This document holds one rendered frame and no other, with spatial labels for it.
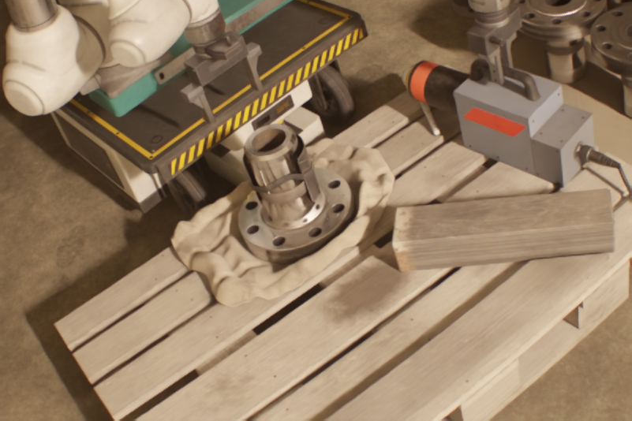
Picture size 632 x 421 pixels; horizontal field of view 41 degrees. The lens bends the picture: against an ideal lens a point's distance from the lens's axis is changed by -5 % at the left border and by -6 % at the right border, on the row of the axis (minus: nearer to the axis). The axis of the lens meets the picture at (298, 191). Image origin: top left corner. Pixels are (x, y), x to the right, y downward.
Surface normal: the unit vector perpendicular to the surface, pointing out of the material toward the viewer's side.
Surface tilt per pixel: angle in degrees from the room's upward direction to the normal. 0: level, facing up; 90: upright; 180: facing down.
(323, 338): 0
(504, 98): 0
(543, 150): 90
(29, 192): 0
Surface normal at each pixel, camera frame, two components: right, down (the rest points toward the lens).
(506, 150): -0.69, 0.61
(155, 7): 0.62, -0.24
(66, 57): 0.84, 0.25
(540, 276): -0.26, -0.72
